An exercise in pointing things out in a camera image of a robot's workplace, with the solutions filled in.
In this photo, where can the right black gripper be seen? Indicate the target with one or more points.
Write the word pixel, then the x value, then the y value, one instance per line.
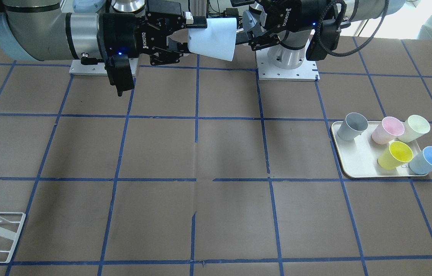
pixel 121 33

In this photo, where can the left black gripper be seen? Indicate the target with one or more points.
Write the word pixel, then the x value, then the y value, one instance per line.
pixel 295 20

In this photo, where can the light blue plastic cup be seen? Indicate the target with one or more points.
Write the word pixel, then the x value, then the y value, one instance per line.
pixel 218 40

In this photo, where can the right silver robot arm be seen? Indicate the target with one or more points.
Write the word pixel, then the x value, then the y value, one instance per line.
pixel 96 31

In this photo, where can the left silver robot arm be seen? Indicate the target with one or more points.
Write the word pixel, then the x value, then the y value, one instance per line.
pixel 343 11

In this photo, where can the grey plastic cup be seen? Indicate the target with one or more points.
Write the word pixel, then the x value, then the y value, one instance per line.
pixel 353 125

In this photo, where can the pink plastic cup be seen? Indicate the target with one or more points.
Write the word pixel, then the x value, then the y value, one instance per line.
pixel 388 129

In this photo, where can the cream plastic cup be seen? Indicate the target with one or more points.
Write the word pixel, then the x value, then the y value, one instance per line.
pixel 415 126

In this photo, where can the yellow plastic cup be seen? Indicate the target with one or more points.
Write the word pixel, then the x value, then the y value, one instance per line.
pixel 395 155

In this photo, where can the blue plastic cup on tray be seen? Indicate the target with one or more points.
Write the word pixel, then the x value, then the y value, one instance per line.
pixel 422 163

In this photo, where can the beige serving tray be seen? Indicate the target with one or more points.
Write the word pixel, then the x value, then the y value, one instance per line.
pixel 358 157

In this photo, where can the aluminium frame post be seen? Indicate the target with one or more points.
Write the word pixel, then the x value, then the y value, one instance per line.
pixel 198 7

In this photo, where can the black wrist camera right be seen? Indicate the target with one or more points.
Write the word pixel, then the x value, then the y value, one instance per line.
pixel 119 73

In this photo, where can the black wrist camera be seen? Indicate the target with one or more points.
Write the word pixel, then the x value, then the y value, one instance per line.
pixel 119 73
pixel 324 42

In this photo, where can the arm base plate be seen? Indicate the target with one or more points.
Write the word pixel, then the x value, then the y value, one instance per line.
pixel 78 69
pixel 280 64

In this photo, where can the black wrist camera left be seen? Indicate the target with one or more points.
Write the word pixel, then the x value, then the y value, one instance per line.
pixel 324 42

